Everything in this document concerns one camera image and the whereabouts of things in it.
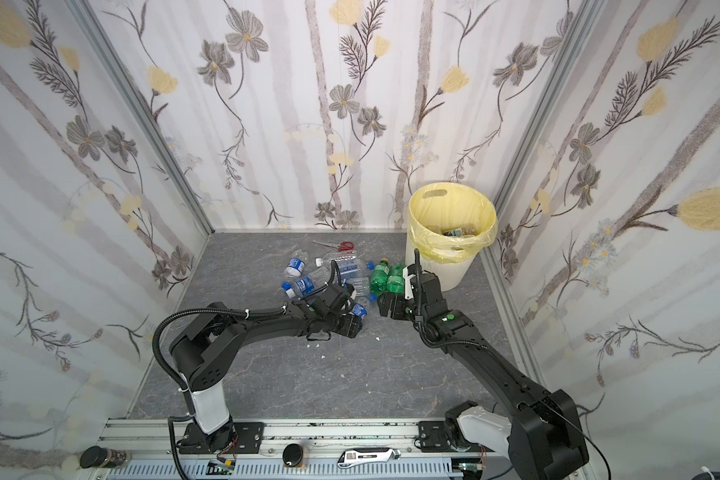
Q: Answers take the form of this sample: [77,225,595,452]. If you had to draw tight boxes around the crushed clear bottle back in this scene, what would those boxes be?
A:
[315,250,357,267]

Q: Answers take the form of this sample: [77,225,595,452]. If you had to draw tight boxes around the blue label bottle back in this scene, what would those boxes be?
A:
[284,249,308,278]

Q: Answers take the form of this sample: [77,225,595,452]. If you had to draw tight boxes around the clear bottle green band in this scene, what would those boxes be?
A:
[442,226,477,238]

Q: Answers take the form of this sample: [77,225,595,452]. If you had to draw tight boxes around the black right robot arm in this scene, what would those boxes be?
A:
[377,272,590,479]

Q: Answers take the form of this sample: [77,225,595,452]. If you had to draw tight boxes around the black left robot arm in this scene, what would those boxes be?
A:
[152,284,362,459]

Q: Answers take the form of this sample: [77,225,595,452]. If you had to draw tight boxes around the white ribbed trash bin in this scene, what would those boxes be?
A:
[404,182,498,292]

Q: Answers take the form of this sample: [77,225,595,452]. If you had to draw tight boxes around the yellow plastic bin liner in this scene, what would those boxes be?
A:
[406,182,498,265]

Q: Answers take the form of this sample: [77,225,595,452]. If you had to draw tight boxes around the green bottle yellow cap right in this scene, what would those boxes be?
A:
[386,263,405,293]

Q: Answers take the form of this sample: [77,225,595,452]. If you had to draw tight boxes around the green bottle yellow cap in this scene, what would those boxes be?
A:
[386,263,405,293]
[369,258,390,296]

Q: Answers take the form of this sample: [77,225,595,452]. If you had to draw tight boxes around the blue label bottle white cap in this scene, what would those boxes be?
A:
[350,277,377,301]

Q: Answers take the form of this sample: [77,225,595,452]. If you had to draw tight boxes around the soda water clear bottle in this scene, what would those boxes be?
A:
[320,257,374,280]

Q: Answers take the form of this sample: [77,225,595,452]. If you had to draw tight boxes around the green bottle yellow cap left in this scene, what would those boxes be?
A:
[369,258,390,296]

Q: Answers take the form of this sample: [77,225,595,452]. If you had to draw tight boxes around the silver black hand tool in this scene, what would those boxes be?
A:
[337,447,401,469]

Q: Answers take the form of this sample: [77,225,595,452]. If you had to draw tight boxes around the black round knob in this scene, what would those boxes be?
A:
[282,443,306,468]

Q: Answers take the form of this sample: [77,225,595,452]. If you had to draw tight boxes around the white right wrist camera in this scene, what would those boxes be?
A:
[403,268,415,300]

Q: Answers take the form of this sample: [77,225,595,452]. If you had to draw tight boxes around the red handled scissors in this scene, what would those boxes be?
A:
[312,241,355,252]

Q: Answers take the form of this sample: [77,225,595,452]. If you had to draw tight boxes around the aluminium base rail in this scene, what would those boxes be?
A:
[90,418,522,479]

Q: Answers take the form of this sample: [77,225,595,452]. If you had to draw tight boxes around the white slotted cable duct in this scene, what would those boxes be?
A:
[104,458,464,480]

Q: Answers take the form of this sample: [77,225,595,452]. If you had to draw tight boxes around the black jar on rail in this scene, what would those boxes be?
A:
[79,445,130,469]

